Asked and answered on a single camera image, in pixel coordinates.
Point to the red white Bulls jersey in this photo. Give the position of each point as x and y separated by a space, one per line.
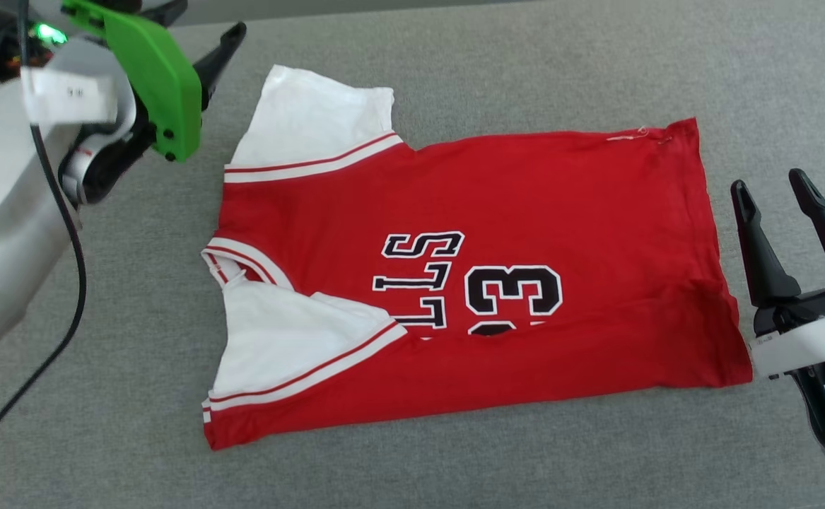
525 233

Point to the white tape label band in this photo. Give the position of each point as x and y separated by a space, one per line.
73 92

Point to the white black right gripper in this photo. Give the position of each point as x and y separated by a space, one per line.
808 339

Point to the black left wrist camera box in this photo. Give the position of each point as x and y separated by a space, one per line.
121 4

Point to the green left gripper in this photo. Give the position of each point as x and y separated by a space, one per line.
158 78

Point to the grey fabric table cover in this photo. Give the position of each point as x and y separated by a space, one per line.
454 474

